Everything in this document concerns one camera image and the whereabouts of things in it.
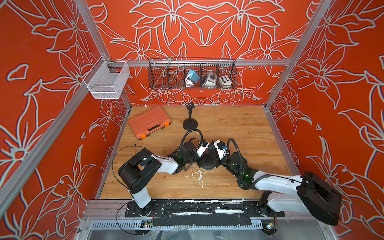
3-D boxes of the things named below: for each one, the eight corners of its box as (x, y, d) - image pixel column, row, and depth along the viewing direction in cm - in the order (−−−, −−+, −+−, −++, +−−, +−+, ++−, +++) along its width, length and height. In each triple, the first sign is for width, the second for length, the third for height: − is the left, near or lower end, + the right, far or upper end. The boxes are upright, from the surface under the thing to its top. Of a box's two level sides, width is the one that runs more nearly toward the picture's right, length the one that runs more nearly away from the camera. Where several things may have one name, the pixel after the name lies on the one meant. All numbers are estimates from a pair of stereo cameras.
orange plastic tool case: (139, 141, 100) (137, 137, 96) (129, 124, 110) (127, 119, 106) (171, 124, 110) (170, 119, 106) (159, 109, 120) (158, 105, 116)
